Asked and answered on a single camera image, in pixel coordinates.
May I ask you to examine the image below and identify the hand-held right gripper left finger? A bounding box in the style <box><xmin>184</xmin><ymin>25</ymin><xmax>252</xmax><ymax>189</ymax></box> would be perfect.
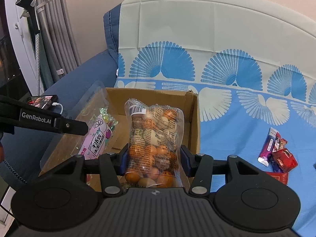
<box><xmin>53</xmin><ymin>144</ymin><xmax>129</xmax><ymax>196</ymax></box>

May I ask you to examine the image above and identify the braided steamer hose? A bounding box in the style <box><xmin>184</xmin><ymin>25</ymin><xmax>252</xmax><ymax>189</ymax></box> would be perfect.
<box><xmin>35</xmin><ymin>32</ymin><xmax>41</xmax><ymax>96</ymax></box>

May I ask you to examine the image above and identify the red snack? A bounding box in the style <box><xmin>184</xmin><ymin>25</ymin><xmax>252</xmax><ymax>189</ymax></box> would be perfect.
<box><xmin>272</xmin><ymin>148</ymin><xmax>298</xmax><ymax>173</ymax></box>

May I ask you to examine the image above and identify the maroon packet on bed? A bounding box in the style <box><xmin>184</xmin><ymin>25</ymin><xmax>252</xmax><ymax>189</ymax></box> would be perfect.
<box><xmin>258</xmin><ymin>127</ymin><xmax>278</xmax><ymax>167</ymax></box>

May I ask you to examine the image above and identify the clear bag of coated nuts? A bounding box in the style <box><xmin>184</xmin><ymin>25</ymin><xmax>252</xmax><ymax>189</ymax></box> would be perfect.
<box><xmin>124</xmin><ymin>98</ymin><xmax>185</xmax><ymax>188</ymax></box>

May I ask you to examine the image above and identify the blue and cream printed cloth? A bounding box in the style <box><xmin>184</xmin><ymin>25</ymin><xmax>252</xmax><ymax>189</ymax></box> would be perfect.
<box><xmin>115</xmin><ymin>0</ymin><xmax>316</xmax><ymax>230</ymax></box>

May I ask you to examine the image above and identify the small red snack packet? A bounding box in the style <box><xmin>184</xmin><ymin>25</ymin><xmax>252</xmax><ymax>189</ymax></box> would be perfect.
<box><xmin>274</xmin><ymin>132</ymin><xmax>288</xmax><ymax>153</ymax></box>

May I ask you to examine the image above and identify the white charging cable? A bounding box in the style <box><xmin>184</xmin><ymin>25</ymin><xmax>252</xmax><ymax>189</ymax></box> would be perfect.
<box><xmin>52</xmin><ymin>102</ymin><xmax>65</xmax><ymax>115</ymax></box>

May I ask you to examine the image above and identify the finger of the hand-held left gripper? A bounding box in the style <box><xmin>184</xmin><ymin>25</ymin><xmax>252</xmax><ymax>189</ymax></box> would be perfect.
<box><xmin>53</xmin><ymin>117</ymin><xmax>89</xmax><ymax>136</ymax></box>

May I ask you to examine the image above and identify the black smartphone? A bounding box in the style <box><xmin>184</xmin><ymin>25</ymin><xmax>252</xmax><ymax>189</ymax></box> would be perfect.
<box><xmin>27</xmin><ymin>94</ymin><xmax>59</xmax><ymax>109</ymax></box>

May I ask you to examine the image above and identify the clear candy bag pink label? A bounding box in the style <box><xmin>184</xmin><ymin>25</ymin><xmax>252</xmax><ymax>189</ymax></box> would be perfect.
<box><xmin>40</xmin><ymin>80</ymin><xmax>119</xmax><ymax>176</ymax></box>

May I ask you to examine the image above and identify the teal curtain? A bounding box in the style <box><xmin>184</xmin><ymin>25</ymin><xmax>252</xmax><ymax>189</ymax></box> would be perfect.
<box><xmin>39</xmin><ymin>30</ymin><xmax>54</xmax><ymax>90</ymax></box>

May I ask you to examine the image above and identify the grey curtain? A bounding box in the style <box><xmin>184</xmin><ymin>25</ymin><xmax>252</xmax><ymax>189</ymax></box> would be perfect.
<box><xmin>32</xmin><ymin>0</ymin><xmax>82</xmax><ymax>84</ymax></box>

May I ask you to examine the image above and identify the blue denim sofa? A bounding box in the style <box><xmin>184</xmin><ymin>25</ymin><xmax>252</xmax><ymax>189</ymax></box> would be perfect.
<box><xmin>0</xmin><ymin>4</ymin><xmax>122</xmax><ymax>188</ymax></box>

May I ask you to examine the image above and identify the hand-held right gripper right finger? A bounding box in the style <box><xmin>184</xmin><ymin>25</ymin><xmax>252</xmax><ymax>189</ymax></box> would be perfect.
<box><xmin>180</xmin><ymin>145</ymin><xmax>260</xmax><ymax>195</ymax></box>

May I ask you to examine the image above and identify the brown cardboard box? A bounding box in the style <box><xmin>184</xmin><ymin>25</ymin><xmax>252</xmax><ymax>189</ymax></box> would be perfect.
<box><xmin>39</xmin><ymin>87</ymin><xmax>201</xmax><ymax>193</ymax></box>

